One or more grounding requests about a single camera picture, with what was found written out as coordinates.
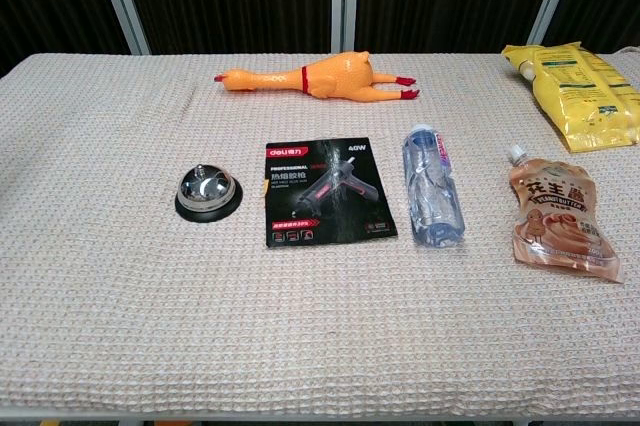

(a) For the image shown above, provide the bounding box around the black glue gun package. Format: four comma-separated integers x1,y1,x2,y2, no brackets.
264,136,399,250

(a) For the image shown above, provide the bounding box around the yellow rubber chicken toy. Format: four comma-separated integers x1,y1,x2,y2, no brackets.
214,50,421,104

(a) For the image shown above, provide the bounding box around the clear plastic water bottle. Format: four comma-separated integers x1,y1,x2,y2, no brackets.
401,123,466,248

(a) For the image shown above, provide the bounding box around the small round metal tin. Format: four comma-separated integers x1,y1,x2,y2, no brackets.
174,163,244,224

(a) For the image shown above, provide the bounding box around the beige waffle-weave tablecloth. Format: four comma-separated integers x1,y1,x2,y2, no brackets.
0,51,640,418

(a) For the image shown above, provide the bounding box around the brown peanut butter pouch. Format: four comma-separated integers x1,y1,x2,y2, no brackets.
505,143,625,284

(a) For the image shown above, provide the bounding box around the yellow snack bag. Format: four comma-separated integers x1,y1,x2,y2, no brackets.
501,41,640,154

